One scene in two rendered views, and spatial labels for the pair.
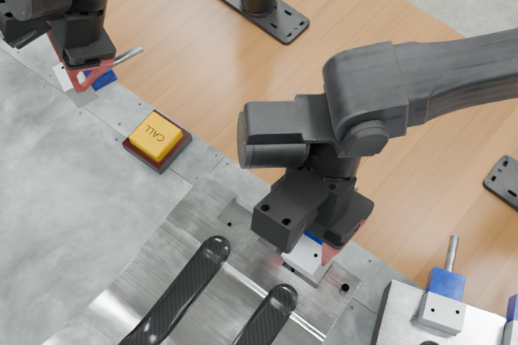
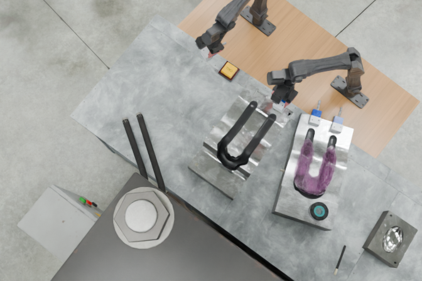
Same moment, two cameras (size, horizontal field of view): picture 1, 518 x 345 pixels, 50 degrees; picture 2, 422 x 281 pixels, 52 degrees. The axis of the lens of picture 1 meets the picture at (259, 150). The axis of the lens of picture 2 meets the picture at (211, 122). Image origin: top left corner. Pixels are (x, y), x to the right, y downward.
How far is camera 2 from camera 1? 134 cm
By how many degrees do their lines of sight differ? 11
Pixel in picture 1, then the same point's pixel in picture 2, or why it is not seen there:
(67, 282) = (206, 114)
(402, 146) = not seen: hidden behind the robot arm
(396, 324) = (302, 123)
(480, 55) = (321, 63)
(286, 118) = (280, 74)
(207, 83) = (242, 50)
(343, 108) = (293, 74)
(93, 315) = (223, 121)
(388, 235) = (301, 100)
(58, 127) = (195, 66)
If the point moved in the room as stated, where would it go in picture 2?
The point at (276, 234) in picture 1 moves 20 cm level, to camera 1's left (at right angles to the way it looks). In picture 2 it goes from (277, 100) to (230, 100)
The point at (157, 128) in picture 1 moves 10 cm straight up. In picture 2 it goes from (230, 68) to (231, 59)
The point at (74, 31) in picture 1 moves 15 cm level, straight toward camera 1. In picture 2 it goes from (215, 44) to (232, 71)
